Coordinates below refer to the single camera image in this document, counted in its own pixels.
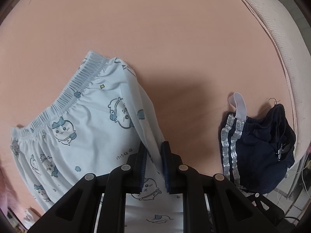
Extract navy striped shorts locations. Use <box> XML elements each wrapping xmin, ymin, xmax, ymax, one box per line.
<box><xmin>219</xmin><ymin>92</ymin><xmax>296</xmax><ymax>195</ymax></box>

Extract pink bed sheet mattress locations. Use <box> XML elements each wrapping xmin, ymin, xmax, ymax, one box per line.
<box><xmin>1</xmin><ymin>0</ymin><xmax>293</xmax><ymax>217</ymax></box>

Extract near pink-grey pillow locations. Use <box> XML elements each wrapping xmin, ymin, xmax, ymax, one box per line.
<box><xmin>242</xmin><ymin>0</ymin><xmax>310</xmax><ymax>162</ymax></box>

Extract light blue cartoon pajama garment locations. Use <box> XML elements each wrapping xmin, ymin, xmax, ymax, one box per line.
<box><xmin>10</xmin><ymin>52</ymin><xmax>183</xmax><ymax>232</ymax></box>

